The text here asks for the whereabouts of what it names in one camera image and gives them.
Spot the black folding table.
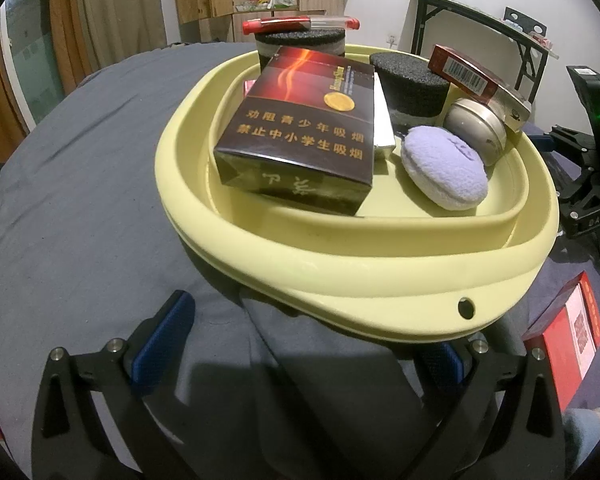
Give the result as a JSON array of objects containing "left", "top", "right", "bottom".
[{"left": 400, "top": 0, "right": 568, "bottom": 91}]

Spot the person's leg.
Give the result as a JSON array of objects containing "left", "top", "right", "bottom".
[{"left": 562, "top": 407, "right": 600, "bottom": 468}]

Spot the black chair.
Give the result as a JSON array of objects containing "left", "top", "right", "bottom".
[{"left": 503, "top": 6, "right": 547, "bottom": 32}]

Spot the round tin with black heart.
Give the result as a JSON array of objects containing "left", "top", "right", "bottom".
[{"left": 442, "top": 97, "right": 511, "bottom": 167}]

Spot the red pen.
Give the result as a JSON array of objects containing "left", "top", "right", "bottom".
[{"left": 242, "top": 16, "right": 361, "bottom": 36}]

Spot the black foam cylinder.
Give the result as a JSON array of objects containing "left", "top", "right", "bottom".
[
  {"left": 255, "top": 29, "right": 347, "bottom": 61},
  {"left": 369, "top": 51, "right": 455, "bottom": 117}
]

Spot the silver and red cigarette carton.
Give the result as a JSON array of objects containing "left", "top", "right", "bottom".
[{"left": 426, "top": 44, "right": 532, "bottom": 133}]

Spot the grey cloth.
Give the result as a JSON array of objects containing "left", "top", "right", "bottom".
[{"left": 180, "top": 295, "right": 531, "bottom": 480}]

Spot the glass door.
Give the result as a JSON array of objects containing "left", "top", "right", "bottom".
[{"left": 0, "top": 0, "right": 66, "bottom": 136}]

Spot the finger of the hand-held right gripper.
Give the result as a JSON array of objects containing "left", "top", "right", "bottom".
[
  {"left": 557, "top": 162, "right": 600, "bottom": 241},
  {"left": 542, "top": 125, "right": 598, "bottom": 167}
]

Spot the beige curtain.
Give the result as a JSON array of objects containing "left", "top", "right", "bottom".
[{"left": 47, "top": 0, "right": 173, "bottom": 96}]

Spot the dark brown cigarette carton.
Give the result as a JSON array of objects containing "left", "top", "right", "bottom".
[{"left": 213, "top": 45, "right": 377, "bottom": 217}]

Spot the slim silver box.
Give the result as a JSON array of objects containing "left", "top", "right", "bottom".
[{"left": 372, "top": 71, "right": 397, "bottom": 162}]

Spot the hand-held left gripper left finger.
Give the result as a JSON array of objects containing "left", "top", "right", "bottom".
[{"left": 31, "top": 290, "right": 201, "bottom": 480}]

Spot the purple plush puff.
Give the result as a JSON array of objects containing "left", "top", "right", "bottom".
[{"left": 400, "top": 125, "right": 489, "bottom": 211}]

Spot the yellow plastic basin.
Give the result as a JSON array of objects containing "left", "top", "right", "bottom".
[{"left": 154, "top": 44, "right": 561, "bottom": 346}]

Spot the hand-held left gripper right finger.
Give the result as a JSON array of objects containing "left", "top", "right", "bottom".
[{"left": 405, "top": 337, "right": 568, "bottom": 480}]

